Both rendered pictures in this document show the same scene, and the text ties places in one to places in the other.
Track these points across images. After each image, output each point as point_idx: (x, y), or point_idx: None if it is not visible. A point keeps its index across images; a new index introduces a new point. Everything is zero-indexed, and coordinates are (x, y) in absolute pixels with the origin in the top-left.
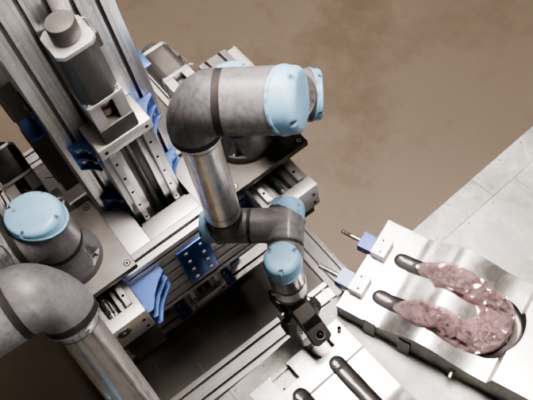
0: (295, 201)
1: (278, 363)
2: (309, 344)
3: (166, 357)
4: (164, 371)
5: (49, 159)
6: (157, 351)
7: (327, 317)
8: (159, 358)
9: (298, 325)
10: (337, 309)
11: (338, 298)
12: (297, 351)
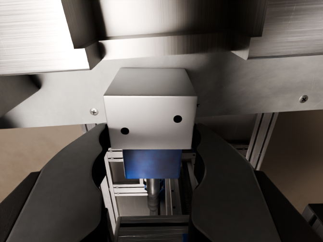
0: None
1: (272, 79)
2: (204, 51)
3: (226, 132)
4: (234, 125)
5: None
6: (227, 139)
7: (73, 100)
8: (229, 134)
9: (167, 147)
10: (9, 105)
11: (20, 121)
12: (206, 73)
